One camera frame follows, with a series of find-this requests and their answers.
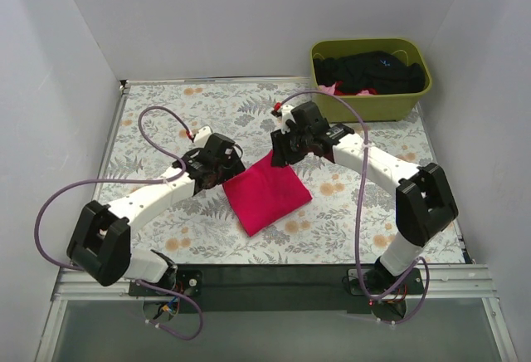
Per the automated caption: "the magenta t shirt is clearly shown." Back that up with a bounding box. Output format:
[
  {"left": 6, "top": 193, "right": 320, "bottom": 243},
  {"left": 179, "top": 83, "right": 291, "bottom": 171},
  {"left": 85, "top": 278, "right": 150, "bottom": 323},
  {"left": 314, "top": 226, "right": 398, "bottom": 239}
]
[{"left": 222, "top": 152, "right": 312, "bottom": 237}]

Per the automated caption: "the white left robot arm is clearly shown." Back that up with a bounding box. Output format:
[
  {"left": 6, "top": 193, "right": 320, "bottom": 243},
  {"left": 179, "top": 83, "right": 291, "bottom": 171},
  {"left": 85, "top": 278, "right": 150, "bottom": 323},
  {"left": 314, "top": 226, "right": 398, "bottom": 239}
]
[{"left": 66, "top": 132, "right": 245, "bottom": 296}]

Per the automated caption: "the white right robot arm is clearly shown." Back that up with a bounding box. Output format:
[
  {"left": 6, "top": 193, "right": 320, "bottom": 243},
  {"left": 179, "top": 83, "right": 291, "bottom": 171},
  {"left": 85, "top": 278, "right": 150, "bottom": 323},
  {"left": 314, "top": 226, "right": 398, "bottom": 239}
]
[{"left": 270, "top": 101, "right": 458, "bottom": 299}]

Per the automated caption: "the pink garment in basket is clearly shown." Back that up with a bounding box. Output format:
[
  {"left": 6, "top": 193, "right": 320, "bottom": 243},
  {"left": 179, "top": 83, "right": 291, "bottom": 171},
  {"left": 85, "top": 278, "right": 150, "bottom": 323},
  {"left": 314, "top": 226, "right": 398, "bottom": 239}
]
[{"left": 318, "top": 81, "right": 375, "bottom": 96}]

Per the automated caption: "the black t shirt in basket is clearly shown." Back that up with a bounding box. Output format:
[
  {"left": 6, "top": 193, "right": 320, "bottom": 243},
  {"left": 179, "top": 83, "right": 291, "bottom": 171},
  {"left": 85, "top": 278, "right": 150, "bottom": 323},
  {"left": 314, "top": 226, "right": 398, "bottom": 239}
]
[{"left": 313, "top": 51, "right": 426, "bottom": 95}]

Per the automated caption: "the floral patterned table mat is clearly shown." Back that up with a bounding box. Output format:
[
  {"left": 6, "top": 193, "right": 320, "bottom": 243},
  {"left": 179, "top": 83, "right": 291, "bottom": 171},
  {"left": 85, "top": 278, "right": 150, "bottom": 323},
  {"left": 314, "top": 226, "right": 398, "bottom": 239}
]
[{"left": 82, "top": 81, "right": 464, "bottom": 266}]

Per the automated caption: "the green plastic laundry basket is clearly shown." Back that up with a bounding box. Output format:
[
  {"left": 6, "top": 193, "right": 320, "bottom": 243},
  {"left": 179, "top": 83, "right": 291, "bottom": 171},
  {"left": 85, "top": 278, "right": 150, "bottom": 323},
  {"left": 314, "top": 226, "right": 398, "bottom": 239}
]
[{"left": 310, "top": 37, "right": 431, "bottom": 121}]

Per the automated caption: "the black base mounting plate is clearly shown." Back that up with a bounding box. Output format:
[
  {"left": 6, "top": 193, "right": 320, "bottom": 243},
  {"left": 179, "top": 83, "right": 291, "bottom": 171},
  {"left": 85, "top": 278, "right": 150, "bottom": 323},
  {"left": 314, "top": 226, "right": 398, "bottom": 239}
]
[{"left": 128, "top": 263, "right": 424, "bottom": 321}]

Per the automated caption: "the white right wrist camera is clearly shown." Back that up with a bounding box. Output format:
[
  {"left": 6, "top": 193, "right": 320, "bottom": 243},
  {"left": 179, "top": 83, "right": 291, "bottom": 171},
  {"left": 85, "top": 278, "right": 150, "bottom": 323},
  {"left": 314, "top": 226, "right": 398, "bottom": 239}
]
[{"left": 271, "top": 102, "right": 295, "bottom": 134}]

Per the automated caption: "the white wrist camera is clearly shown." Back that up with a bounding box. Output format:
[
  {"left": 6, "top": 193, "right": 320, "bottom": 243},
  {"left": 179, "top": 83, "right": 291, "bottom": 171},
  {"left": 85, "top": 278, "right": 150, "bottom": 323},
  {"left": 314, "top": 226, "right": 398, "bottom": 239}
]
[
  {"left": 271, "top": 102, "right": 295, "bottom": 134},
  {"left": 192, "top": 125, "right": 212, "bottom": 148}
]

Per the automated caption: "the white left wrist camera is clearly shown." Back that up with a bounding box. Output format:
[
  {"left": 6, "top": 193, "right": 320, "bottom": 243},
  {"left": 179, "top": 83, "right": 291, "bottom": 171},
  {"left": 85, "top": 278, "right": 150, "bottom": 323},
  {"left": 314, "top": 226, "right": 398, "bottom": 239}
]
[{"left": 192, "top": 125, "right": 212, "bottom": 148}]

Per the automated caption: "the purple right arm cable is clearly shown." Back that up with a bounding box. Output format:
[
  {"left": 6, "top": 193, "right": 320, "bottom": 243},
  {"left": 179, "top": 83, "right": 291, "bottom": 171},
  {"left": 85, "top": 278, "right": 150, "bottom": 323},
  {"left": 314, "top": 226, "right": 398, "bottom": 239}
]
[{"left": 271, "top": 90, "right": 429, "bottom": 326}]

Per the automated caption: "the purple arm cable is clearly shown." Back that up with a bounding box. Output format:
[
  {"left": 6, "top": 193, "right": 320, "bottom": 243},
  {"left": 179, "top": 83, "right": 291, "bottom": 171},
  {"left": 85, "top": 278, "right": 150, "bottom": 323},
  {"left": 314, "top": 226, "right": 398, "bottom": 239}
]
[
  {"left": 33, "top": 106, "right": 204, "bottom": 341},
  {"left": 271, "top": 90, "right": 429, "bottom": 326}
]

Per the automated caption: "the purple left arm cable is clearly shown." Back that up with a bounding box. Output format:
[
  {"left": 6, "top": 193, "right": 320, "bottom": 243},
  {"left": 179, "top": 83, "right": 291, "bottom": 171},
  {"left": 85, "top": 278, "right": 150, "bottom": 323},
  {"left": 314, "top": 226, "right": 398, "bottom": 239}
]
[{"left": 33, "top": 106, "right": 204, "bottom": 341}]

